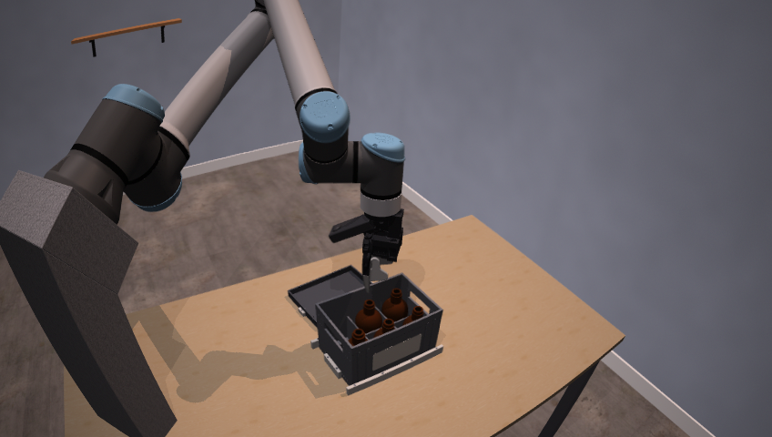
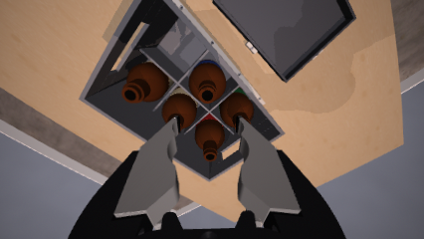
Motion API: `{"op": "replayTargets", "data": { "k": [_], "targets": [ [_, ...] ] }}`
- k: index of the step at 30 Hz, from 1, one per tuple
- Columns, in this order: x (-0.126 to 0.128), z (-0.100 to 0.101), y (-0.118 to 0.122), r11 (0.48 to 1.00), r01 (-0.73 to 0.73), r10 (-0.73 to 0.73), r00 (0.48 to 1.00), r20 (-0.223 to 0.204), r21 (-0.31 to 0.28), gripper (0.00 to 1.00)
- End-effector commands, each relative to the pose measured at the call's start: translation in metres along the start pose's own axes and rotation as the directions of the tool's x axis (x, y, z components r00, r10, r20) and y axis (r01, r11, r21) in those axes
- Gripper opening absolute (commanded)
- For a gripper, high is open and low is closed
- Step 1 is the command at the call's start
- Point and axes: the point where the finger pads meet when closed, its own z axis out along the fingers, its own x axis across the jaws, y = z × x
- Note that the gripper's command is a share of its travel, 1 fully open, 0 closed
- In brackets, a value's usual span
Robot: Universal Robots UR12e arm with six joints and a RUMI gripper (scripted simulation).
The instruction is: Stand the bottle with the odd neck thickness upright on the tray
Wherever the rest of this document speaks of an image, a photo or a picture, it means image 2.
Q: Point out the grey square tray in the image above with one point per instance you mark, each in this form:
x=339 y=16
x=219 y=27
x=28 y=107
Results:
x=290 y=32

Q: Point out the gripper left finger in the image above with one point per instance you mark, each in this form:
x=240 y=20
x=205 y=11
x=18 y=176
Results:
x=137 y=195

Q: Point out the dark grey box with slot openings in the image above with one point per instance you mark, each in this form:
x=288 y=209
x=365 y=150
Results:
x=170 y=44

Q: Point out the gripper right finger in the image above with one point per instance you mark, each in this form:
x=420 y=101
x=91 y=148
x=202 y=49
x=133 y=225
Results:
x=278 y=193

